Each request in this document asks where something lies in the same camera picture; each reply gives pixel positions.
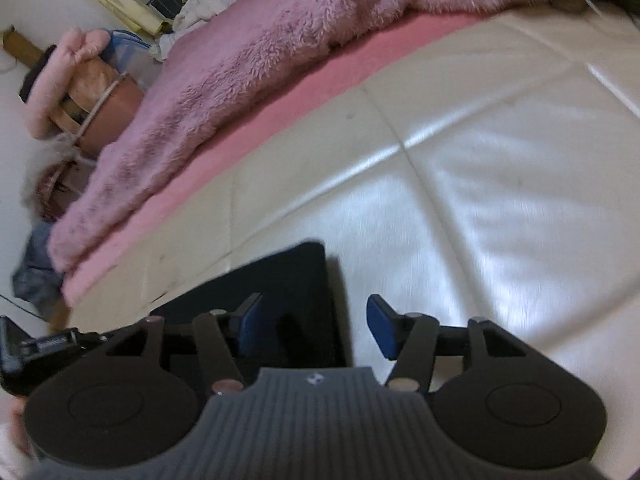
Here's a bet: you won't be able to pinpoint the person's hand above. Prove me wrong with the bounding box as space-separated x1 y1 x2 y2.
1 396 37 480

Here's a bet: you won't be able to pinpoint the fluffy purple-pink blanket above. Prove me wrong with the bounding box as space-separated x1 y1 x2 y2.
48 0 580 273

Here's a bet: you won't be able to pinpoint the pink rolled quilt on stack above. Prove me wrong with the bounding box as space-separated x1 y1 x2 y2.
24 28 111 140

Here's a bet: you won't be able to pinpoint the blue-grey bag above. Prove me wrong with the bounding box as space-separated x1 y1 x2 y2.
12 221 64 321

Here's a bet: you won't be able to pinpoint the pink bed sheet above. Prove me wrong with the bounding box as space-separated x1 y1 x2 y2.
62 13 482 306

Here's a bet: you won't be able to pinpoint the grey cloth pile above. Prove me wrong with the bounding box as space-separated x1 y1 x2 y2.
20 133 79 223

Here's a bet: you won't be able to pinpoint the orange-brown folded quilt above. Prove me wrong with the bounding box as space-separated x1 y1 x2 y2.
49 58 128 136

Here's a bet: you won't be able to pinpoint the white bedding pile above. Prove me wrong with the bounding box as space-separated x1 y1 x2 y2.
150 0 238 62

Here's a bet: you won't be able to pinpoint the cream leather bed footboard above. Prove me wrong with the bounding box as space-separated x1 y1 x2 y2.
68 6 639 479

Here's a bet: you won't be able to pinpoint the black pants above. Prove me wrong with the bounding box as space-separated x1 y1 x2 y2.
151 240 347 385

